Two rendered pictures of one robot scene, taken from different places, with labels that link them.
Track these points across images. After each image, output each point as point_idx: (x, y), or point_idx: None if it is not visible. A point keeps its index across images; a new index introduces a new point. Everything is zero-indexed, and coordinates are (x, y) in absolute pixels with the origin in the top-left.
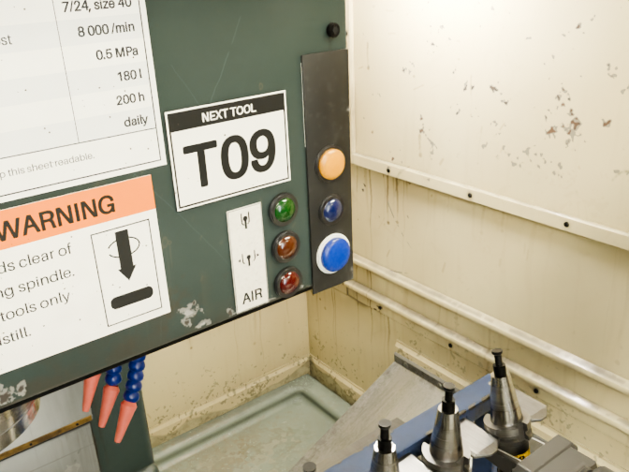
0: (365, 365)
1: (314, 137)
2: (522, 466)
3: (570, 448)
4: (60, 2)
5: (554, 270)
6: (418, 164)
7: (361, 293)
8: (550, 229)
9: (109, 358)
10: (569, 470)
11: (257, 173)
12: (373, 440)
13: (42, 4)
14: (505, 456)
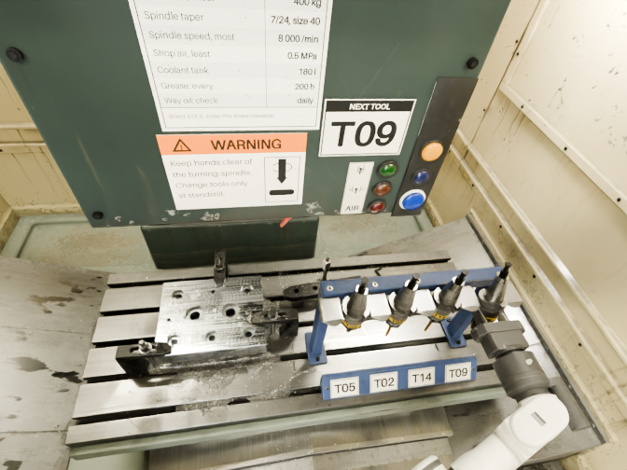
0: (449, 210)
1: (426, 132)
2: (484, 326)
3: (520, 330)
4: (270, 16)
5: (591, 221)
6: (544, 111)
7: (466, 172)
8: (606, 197)
9: (263, 215)
10: (509, 341)
11: (377, 146)
12: (427, 255)
13: (257, 15)
14: (480, 314)
